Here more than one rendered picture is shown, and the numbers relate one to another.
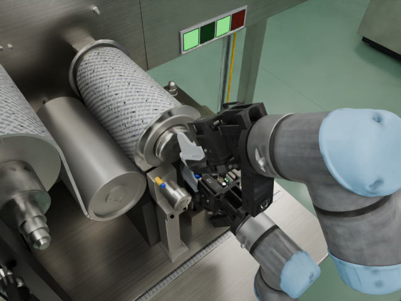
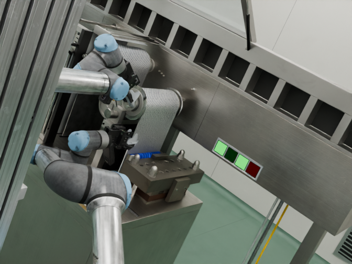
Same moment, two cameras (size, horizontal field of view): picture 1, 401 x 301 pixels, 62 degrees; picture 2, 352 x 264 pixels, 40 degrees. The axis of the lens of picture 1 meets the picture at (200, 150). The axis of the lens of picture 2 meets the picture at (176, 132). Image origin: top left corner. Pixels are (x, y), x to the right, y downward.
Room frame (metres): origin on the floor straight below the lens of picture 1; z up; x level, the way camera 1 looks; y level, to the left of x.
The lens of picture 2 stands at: (0.00, -1.86, 1.83)
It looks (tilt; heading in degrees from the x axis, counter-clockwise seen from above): 18 degrees down; 72
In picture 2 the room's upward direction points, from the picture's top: 24 degrees clockwise
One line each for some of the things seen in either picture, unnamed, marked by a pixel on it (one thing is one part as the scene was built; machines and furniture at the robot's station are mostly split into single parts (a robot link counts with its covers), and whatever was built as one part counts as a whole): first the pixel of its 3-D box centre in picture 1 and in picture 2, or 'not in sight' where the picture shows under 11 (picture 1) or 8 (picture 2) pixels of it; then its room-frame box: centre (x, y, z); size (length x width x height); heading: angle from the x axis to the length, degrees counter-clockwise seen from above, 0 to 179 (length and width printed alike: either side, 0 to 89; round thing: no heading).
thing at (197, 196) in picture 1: (200, 192); not in sight; (0.40, 0.00, 1.09); 0.09 x 0.05 x 0.02; 41
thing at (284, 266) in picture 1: (284, 262); (84, 141); (0.24, -0.16, 1.11); 0.11 x 0.08 x 0.09; 40
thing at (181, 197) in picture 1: (179, 199); (109, 113); (0.33, 0.03, 1.18); 0.04 x 0.02 x 0.04; 130
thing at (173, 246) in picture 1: (170, 218); (105, 139); (0.36, 0.06, 1.05); 0.06 x 0.05 x 0.31; 40
